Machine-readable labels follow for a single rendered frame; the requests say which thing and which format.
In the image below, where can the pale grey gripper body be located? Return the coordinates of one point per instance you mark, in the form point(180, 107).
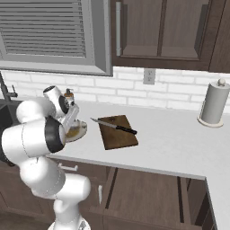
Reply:
point(70, 117)

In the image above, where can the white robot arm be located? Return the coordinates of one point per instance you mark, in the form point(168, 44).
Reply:
point(36, 140)

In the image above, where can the brown meat piece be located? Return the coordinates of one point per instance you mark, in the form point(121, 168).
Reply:
point(73, 130)

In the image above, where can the brown wooden cutting board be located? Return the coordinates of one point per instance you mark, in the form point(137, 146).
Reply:
point(119, 138)

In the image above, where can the closed dark wood drawer front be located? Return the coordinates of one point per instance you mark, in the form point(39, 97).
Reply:
point(90, 169)

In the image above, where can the soap dispenser bottle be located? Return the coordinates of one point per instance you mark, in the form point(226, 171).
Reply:
point(68, 94)

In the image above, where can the dark sink basin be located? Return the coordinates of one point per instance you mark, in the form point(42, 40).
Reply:
point(6, 115)

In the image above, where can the black sink tap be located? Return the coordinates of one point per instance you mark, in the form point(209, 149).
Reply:
point(4, 90)

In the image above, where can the dark wood base cupboard door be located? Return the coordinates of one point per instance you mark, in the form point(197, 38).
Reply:
point(93, 191)

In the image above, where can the grey window with blinds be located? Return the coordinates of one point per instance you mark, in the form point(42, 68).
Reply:
point(45, 30)

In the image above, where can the dark wood sink base cupboard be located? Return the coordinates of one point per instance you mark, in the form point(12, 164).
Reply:
point(12, 191)

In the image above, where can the paper towel roll on stand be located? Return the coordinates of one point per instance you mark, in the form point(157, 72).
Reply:
point(214, 103)

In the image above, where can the dark wood corner base cupboard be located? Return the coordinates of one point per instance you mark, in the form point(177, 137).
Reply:
point(199, 203)

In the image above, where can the grey wall socket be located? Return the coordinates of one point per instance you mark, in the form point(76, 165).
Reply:
point(149, 76)

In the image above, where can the dark wood wall cupboard door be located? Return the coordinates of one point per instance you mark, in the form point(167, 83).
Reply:
point(163, 33)

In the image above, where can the dark wood narrow wall cupboard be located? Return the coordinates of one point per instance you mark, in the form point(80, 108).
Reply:
point(221, 36)

